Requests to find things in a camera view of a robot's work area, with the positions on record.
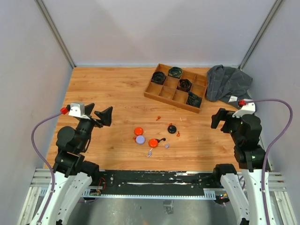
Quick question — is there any orange earbud case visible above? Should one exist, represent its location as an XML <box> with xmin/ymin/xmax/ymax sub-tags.
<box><xmin>134</xmin><ymin>127</ymin><xmax>143</xmax><ymax>136</ymax></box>
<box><xmin>148</xmin><ymin>139</ymin><xmax>159</xmax><ymax>148</ymax></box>

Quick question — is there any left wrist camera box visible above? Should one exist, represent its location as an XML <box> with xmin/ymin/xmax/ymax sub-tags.
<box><xmin>68</xmin><ymin>102</ymin><xmax>85</xmax><ymax>118</ymax></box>

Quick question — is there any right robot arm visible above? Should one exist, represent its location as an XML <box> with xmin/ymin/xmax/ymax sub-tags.
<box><xmin>211</xmin><ymin>108</ymin><xmax>276</xmax><ymax>225</ymax></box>

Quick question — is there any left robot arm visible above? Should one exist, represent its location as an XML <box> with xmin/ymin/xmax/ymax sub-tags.
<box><xmin>30</xmin><ymin>102</ymin><xmax>113</xmax><ymax>225</ymax></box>

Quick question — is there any purple earbud case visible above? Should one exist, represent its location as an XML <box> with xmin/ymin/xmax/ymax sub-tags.
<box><xmin>135</xmin><ymin>135</ymin><xmax>146</xmax><ymax>145</ymax></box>

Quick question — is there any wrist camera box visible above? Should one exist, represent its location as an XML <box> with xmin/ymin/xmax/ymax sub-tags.
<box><xmin>232</xmin><ymin>99</ymin><xmax>256</xmax><ymax>118</ymax></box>
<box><xmin>68</xmin><ymin>102</ymin><xmax>85</xmax><ymax>118</ymax></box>

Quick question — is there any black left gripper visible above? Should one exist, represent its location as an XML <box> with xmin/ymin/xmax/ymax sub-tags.
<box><xmin>76</xmin><ymin>103</ymin><xmax>113</xmax><ymax>151</ymax></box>

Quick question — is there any black earbud case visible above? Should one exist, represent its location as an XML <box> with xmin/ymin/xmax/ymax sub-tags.
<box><xmin>167</xmin><ymin>125</ymin><xmax>177</xmax><ymax>134</ymax></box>

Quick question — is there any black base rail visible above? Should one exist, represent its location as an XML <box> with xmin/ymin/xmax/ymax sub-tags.
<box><xmin>72</xmin><ymin>169</ymin><xmax>242</xmax><ymax>197</ymax></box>

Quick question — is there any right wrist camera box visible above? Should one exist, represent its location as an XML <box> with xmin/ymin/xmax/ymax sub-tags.
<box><xmin>232</xmin><ymin>99</ymin><xmax>256</xmax><ymax>118</ymax></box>

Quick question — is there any dark green rolled belt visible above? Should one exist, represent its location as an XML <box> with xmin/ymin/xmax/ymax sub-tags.
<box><xmin>186</xmin><ymin>92</ymin><xmax>202</xmax><ymax>108</ymax></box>

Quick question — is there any wooden compartment tray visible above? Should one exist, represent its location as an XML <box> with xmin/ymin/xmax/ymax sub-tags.
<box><xmin>144</xmin><ymin>63</ymin><xmax>209</xmax><ymax>113</ymax></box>

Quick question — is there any dark red rolled belt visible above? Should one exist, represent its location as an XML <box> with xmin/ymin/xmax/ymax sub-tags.
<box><xmin>177</xmin><ymin>79</ymin><xmax>192</xmax><ymax>92</ymax></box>

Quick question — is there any grey crumpled cloth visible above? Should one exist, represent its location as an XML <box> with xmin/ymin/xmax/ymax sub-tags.
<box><xmin>206</xmin><ymin>65</ymin><xmax>253</xmax><ymax>109</ymax></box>

